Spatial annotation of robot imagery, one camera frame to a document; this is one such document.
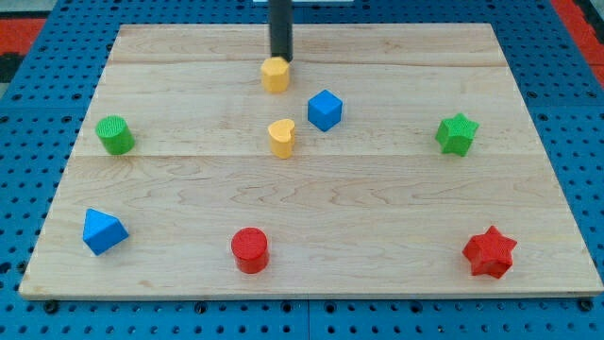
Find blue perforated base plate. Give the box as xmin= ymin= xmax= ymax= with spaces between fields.
xmin=1 ymin=0 xmax=603 ymax=339

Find yellow hexagon block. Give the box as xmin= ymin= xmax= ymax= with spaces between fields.
xmin=260 ymin=57 xmax=290 ymax=94

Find blue triangle block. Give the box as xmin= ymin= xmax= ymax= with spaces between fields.
xmin=82 ymin=209 xmax=129 ymax=256

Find light wooden board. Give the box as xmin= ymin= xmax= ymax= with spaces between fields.
xmin=19 ymin=24 xmax=603 ymax=301

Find red star block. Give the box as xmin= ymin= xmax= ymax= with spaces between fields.
xmin=462 ymin=226 xmax=517 ymax=280

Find blue cube block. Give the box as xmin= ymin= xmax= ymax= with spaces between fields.
xmin=308 ymin=90 xmax=344 ymax=132

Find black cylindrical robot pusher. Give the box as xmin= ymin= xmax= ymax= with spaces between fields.
xmin=268 ymin=0 xmax=294 ymax=62

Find green star block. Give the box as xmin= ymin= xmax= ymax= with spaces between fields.
xmin=435 ymin=112 xmax=479 ymax=157

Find yellow heart block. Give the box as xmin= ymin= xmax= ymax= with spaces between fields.
xmin=267 ymin=119 xmax=295 ymax=159

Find green cylinder block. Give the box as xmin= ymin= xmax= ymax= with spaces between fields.
xmin=95 ymin=115 xmax=135 ymax=155

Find red cylinder block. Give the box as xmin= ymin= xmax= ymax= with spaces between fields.
xmin=231 ymin=227 xmax=270 ymax=274

